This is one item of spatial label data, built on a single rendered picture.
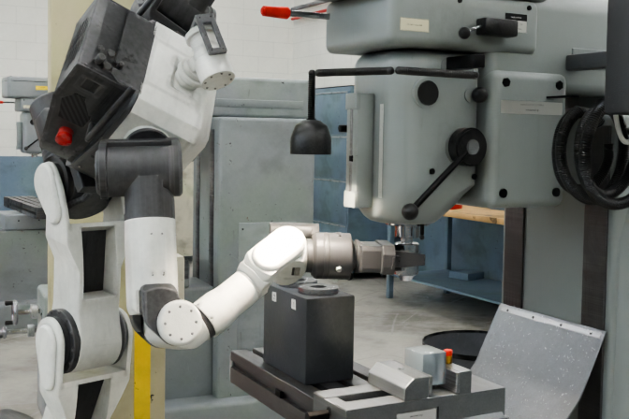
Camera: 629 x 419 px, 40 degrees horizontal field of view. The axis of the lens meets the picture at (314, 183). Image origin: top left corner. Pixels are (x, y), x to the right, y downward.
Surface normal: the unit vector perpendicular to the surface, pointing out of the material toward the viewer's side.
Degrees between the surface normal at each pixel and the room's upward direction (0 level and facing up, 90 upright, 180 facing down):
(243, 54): 90
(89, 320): 81
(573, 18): 90
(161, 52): 58
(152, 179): 76
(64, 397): 98
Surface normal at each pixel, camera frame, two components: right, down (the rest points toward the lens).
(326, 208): -0.88, 0.01
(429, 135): 0.47, 0.05
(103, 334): 0.71, -0.11
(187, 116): 0.62, -0.48
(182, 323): 0.42, -0.20
